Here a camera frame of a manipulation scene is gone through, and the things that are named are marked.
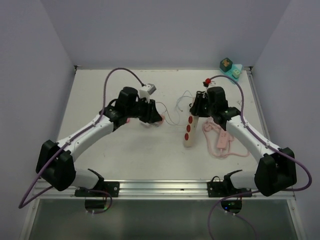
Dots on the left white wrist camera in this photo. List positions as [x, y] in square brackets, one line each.
[146, 91]

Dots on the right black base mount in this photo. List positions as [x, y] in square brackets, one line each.
[217, 188]

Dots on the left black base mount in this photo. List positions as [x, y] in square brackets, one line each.
[90, 184]

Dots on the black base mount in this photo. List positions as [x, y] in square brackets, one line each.
[217, 188]
[90, 184]

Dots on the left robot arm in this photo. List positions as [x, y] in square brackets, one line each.
[56, 162]

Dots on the aluminium rail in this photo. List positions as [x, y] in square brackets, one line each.
[154, 190]

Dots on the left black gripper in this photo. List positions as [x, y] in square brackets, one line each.
[153, 115]

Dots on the dark green cube charger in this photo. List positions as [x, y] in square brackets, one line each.
[225, 65]

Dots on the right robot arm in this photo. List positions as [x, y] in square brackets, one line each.
[275, 169]

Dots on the teal power strip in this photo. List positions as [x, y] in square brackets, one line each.
[235, 66]

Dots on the beige power strip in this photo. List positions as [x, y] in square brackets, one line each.
[192, 123]

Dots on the pink power strip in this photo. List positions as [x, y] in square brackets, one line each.
[222, 147]

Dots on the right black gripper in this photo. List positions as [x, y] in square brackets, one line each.
[196, 110]

